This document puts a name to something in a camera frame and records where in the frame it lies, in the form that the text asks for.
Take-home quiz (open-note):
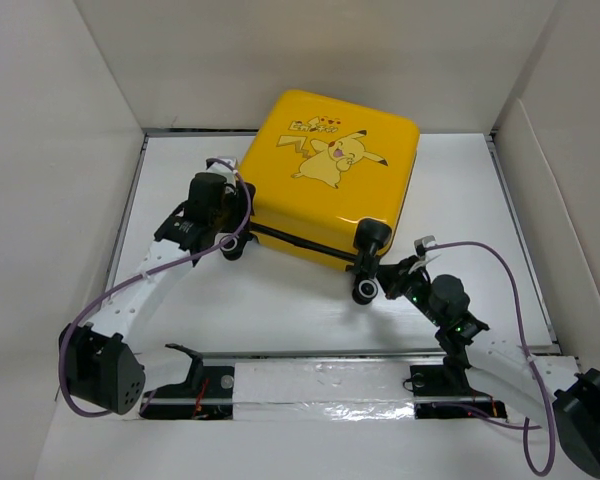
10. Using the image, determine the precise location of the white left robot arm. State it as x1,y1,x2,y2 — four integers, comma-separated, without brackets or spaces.
58,158,255,418

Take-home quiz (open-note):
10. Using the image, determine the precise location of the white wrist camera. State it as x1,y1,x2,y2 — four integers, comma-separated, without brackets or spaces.
411,235,439,271
205,156,239,185

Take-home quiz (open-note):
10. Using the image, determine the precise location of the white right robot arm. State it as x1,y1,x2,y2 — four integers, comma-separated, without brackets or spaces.
377,256,600,479

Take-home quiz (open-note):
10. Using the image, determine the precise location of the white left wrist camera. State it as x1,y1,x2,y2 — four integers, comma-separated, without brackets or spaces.
205,156,239,185

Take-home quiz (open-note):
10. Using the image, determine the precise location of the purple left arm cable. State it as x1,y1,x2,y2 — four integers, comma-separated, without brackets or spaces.
58,158,254,419

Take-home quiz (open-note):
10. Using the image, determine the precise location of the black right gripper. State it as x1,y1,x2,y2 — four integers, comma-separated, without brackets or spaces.
368,255,444,327

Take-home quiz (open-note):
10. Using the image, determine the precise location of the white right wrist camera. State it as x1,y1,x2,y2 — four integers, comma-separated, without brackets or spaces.
411,235,439,271

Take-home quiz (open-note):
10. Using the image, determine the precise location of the yellow hard-shell suitcase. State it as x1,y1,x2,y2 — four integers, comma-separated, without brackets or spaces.
222,90,420,305

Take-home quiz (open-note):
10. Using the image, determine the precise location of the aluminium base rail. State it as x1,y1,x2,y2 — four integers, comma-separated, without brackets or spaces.
139,347,561,409

